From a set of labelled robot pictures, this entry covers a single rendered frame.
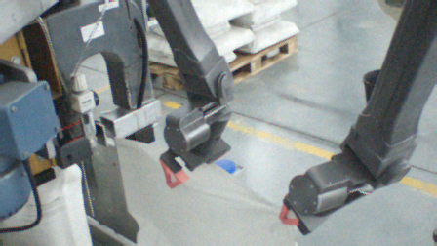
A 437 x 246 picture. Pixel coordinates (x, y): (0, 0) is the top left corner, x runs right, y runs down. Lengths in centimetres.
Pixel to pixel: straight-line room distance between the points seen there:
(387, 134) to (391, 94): 7
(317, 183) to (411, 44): 24
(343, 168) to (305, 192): 6
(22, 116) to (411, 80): 53
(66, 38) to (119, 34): 13
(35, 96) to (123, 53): 43
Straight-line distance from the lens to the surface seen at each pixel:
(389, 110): 67
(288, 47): 475
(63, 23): 116
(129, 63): 127
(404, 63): 61
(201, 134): 92
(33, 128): 86
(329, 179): 74
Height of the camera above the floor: 159
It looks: 26 degrees down
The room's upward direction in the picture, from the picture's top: 5 degrees counter-clockwise
